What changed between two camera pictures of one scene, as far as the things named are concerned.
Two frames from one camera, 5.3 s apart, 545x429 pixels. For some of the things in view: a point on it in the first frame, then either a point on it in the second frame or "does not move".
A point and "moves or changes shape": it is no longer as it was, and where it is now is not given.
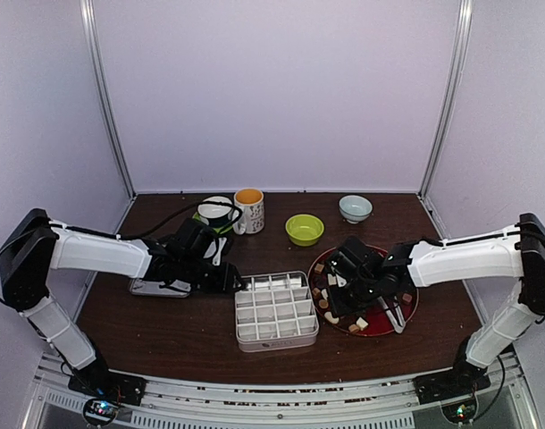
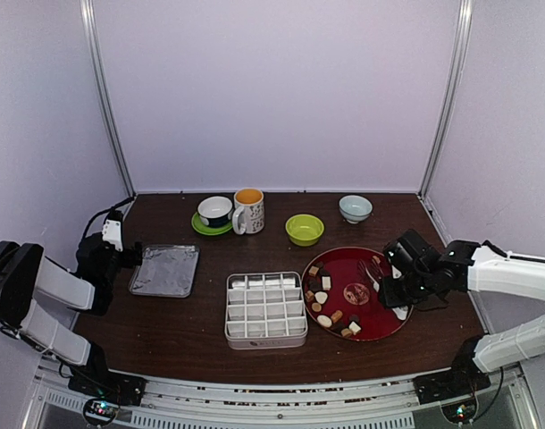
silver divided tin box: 275,313 moves or changes shape
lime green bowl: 304,230 does not move
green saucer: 223,230 does not move
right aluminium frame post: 463,35 does not move
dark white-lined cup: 216,214 does not move
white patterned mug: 251,202 does not move
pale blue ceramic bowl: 355,208 does not move
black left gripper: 224,284 -> 133,256
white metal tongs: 398,327 moves or changes shape
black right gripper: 337,304 -> 389,298
